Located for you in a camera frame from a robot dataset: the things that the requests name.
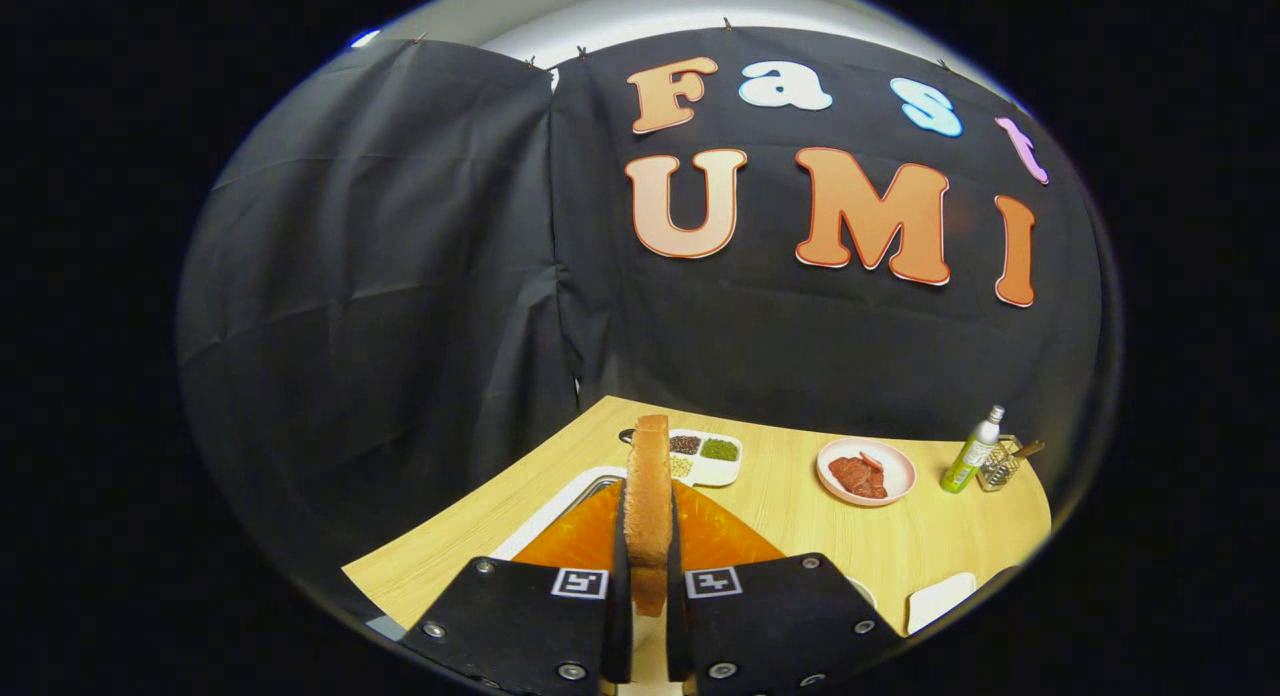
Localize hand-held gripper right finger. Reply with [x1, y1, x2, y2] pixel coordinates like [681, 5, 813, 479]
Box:
[666, 479, 906, 696]

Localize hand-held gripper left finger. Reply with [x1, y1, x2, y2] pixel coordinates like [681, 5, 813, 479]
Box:
[398, 476, 633, 696]

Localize toasted bread slice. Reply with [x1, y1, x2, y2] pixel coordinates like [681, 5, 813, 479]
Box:
[624, 414, 674, 618]

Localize white toaster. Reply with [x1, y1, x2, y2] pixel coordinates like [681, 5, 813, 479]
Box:
[488, 465, 629, 562]

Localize white square plate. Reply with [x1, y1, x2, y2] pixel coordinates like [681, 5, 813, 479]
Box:
[906, 572, 978, 636]

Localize white divided condiment dish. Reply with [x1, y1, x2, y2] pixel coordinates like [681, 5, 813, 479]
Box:
[668, 429, 744, 488]

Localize red meat pieces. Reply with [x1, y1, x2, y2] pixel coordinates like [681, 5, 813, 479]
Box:
[829, 452, 889, 500]

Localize pink plate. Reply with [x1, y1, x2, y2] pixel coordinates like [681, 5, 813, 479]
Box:
[816, 437, 917, 507]

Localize green label metal bottle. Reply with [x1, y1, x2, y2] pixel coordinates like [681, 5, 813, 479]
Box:
[939, 405, 1006, 495]

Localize black backdrop cloth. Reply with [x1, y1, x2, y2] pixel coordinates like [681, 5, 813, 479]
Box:
[175, 26, 1121, 617]

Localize metal wire utensil holder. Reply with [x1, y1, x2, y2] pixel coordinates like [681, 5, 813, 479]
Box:
[977, 435, 1023, 493]

